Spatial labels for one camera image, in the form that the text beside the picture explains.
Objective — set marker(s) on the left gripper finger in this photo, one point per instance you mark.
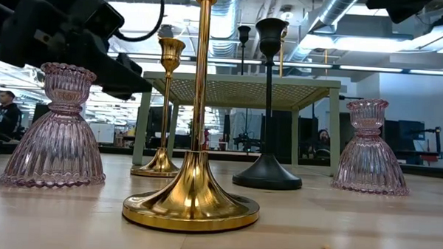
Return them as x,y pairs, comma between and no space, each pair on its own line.
105,70
131,64

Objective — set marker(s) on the pink glass candle holder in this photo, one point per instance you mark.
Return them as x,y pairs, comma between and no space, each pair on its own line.
54,144
369,163

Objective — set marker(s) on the gold metal candlestick holder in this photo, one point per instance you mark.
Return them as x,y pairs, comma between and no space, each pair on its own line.
282,56
193,197
160,165

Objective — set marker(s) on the black metal candlestick holder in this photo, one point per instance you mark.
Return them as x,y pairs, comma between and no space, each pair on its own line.
266,174
243,31

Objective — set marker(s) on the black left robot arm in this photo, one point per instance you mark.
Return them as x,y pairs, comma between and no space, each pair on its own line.
4,6

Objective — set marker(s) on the person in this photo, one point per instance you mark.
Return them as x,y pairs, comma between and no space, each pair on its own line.
4,117
322,141

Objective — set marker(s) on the green perforated metal shelf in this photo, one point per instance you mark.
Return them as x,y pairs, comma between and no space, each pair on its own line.
245,81

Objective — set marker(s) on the dark computer monitor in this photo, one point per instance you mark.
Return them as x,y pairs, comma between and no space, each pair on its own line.
398,134

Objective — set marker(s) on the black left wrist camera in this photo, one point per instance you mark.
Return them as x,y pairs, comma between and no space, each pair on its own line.
103,18

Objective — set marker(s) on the silver ventilation duct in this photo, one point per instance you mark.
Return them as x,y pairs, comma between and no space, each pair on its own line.
332,10
225,25

